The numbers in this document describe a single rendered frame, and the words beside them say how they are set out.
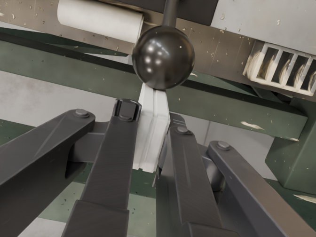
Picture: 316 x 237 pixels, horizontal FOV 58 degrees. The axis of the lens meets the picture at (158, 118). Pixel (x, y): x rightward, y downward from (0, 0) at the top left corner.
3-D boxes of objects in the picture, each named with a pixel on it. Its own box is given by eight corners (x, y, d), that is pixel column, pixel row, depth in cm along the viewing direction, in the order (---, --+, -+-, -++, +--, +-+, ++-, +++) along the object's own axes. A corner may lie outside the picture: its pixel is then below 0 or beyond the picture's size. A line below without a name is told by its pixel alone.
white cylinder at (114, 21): (64, 23, 30) (138, 42, 31) (55, 24, 27) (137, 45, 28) (68, -8, 29) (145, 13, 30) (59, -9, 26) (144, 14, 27)
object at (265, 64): (299, 89, 33) (312, 96, 30) (241, 74, 32) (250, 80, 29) (314, 54, 31) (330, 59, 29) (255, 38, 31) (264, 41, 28)
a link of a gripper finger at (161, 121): (155, 115, 13) (171, 119, 13) (154, 80, 20) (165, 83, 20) (140, 171, 14) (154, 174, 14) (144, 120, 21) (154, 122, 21)
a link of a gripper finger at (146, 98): (140, 171, 14) (125, 168, 14) (144, 120, 21) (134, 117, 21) (155, 115, 13) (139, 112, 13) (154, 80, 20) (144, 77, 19)
